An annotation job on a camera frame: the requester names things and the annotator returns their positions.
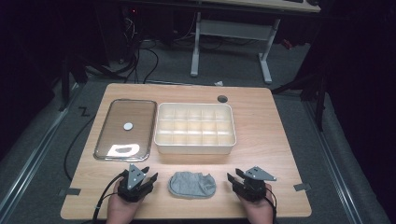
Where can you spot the grey sock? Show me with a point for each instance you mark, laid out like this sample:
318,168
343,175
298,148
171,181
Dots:
191,185

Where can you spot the person's right hand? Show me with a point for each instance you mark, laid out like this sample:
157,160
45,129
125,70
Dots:
258,211

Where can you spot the white-legged desk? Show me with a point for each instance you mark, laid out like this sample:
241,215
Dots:
233,29

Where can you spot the clear lid with white knob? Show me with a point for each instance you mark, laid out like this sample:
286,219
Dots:
137,140

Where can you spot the person's left hand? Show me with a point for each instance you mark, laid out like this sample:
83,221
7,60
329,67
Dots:
120,211

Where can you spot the grey tape piece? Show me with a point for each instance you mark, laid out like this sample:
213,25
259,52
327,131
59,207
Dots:
70,191
302,187

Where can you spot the black table grommet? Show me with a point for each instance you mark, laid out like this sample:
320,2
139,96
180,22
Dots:
222,99

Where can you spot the aluminium floor rail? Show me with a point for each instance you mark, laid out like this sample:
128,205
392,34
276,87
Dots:
31,162
330,157

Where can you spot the black metal stand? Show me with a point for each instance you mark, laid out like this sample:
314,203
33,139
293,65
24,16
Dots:
64,87
320,105

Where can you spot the small red object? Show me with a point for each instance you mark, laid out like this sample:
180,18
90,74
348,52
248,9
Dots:
287,44

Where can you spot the black computer mouse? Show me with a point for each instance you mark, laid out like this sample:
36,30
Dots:
313,2

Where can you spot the black keyboard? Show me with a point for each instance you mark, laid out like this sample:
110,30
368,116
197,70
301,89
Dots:
294,1

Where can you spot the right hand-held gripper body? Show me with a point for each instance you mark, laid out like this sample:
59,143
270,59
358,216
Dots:
253,186

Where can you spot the white paper scrap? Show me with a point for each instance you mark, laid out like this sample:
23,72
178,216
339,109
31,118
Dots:
219,83

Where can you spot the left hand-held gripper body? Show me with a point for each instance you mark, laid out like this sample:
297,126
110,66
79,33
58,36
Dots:
134,179

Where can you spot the white compartment storage box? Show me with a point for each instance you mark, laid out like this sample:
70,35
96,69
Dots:
194,149

